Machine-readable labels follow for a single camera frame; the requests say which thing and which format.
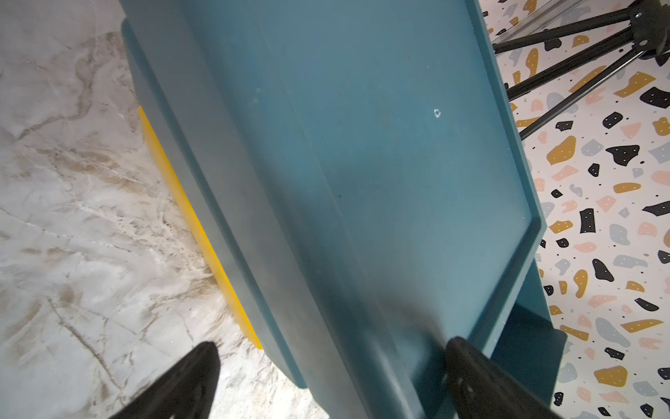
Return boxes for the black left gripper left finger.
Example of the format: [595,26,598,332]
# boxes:
[113,341,221,419]

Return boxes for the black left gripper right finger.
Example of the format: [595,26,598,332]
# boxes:
[445,337,558,418]

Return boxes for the black perforated music stand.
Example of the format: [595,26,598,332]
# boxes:
[492,1,669,141]

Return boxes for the teal drawer cabinet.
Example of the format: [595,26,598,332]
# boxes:
[121,1,565,418]

